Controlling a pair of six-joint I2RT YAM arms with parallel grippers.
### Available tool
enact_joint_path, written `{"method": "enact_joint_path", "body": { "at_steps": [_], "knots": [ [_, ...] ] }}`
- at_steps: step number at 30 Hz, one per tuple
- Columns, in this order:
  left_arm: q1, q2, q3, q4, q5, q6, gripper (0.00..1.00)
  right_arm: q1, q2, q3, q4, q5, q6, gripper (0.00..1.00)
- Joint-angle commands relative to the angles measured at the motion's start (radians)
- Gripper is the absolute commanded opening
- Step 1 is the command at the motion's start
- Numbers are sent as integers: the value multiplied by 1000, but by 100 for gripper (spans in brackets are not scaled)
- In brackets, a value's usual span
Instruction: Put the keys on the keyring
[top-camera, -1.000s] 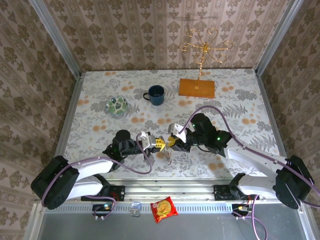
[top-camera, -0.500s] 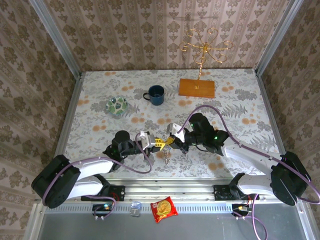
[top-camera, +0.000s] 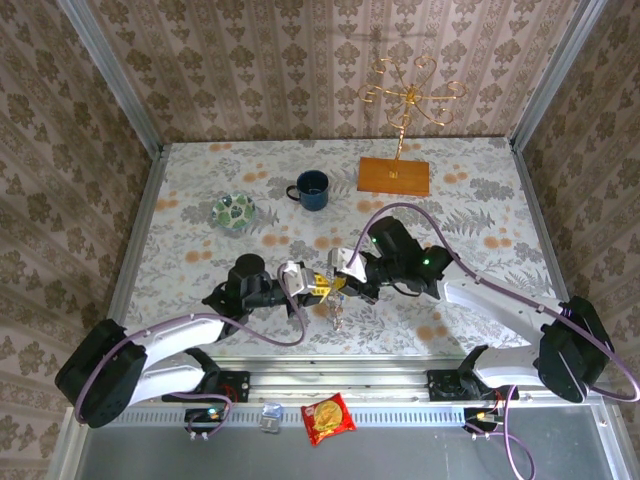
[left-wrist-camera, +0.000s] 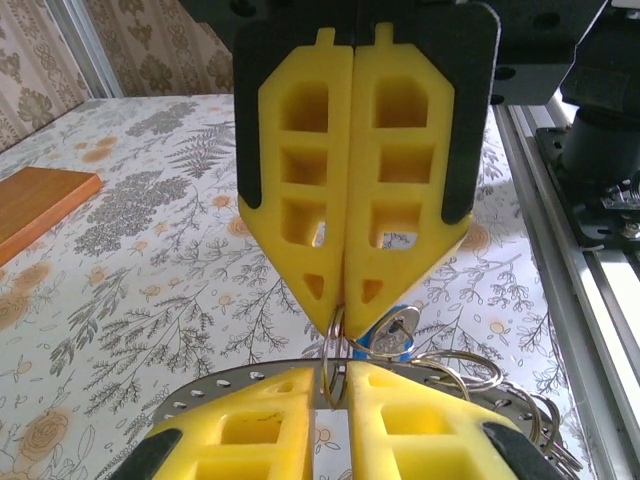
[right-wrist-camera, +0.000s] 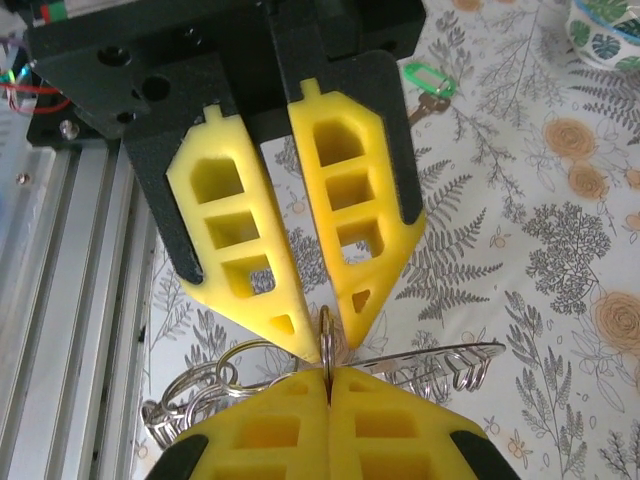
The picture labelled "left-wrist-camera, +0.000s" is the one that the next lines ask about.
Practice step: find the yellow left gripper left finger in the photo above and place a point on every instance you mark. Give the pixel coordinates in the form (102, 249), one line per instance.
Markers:
(260, 400)

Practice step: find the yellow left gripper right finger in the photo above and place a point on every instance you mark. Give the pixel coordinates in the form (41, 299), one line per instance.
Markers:
(365, 400)

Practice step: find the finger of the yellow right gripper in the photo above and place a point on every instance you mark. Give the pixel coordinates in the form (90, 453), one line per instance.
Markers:
(362, 150)
(340, 150)

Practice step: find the silver metal keyring holder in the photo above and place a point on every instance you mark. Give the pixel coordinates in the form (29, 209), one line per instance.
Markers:
(235, 381)

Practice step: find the key with blue tag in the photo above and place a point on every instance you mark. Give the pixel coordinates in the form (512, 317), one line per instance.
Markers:
(395, 325)

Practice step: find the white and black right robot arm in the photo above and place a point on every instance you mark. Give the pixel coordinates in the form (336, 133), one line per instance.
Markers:
(605, 125)

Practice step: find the floral tablecloth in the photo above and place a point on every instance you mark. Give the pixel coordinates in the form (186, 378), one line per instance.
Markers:
(150, 300)

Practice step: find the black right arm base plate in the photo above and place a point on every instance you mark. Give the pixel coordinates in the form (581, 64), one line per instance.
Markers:
(590, 210)

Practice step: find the aluminium mounting rail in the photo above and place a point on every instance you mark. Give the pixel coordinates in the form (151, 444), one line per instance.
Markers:
(590, 350)

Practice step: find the aluminium frame post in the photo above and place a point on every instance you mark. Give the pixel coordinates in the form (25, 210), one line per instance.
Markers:
(92, 50)

